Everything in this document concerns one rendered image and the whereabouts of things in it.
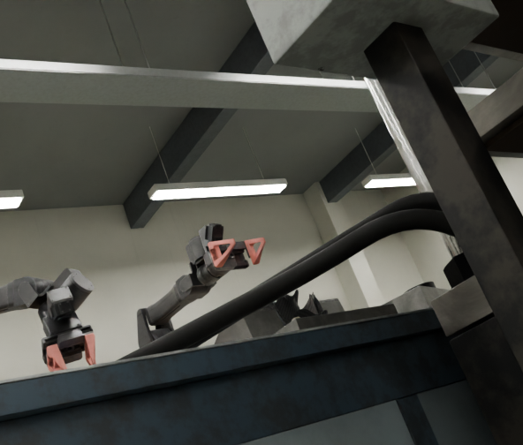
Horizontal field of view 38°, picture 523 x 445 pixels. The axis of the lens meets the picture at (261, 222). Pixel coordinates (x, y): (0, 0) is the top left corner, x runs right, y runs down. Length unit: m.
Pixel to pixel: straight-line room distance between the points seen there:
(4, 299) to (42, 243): 6.34
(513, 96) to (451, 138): 0.31
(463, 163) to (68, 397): 0.52
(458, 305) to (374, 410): 0.20
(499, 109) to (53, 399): 0.78
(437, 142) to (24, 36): 5.15
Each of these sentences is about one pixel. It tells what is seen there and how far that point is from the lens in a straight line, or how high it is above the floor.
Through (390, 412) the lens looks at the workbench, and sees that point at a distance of 1.19.
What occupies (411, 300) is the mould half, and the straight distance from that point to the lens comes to 1.66.
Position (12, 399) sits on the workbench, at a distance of 0.86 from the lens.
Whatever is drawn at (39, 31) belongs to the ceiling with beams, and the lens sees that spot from 5.91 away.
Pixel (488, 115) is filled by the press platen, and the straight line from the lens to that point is 1.25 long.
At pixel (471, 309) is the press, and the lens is 1.15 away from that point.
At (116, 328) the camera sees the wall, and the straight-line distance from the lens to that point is 7.88.
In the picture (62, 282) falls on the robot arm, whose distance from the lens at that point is 1.63.
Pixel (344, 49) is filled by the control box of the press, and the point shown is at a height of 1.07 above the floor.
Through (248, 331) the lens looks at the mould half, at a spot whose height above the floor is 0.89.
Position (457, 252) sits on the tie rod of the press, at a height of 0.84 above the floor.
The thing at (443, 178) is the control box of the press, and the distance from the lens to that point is 0.93.
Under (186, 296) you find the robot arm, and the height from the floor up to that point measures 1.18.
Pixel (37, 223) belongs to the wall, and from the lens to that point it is 8.14.
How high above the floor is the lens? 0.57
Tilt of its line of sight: 21 degrees up
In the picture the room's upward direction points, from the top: 22 degrees counter-clockwise
